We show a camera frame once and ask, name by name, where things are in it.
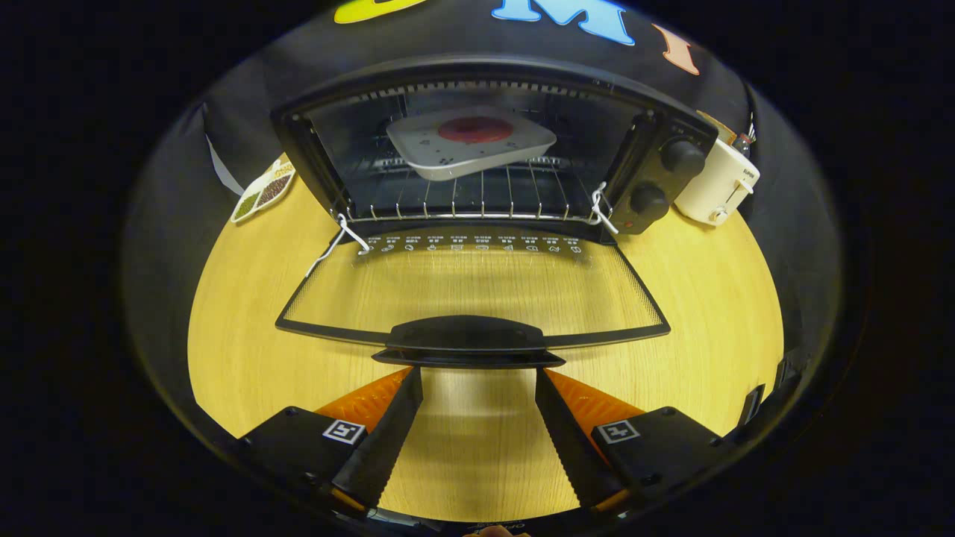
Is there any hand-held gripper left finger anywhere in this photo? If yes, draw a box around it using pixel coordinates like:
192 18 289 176
235 365 424 515

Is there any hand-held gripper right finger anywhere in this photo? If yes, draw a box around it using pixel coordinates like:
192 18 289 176
534 367 736 515

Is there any black toaster oven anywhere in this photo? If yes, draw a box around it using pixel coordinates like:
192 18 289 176
270 54 718 370

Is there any white square plate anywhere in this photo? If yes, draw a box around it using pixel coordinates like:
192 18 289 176
386 106 558 182

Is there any pink ham slice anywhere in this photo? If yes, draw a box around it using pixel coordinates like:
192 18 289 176
437 116 514 145

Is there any metal oven rack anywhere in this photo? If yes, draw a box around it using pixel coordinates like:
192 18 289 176
339 157 613 223

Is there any white toaster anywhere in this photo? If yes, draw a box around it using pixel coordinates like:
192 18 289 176
674 138 761 227

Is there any white divided bean dish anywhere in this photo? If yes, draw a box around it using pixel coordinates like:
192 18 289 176
230 154 297 224

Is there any brown bread slice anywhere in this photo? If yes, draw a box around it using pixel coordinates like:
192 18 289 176
698 110 738 146

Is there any black backdrop cloth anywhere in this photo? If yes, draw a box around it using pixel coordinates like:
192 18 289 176
123 0 844 359

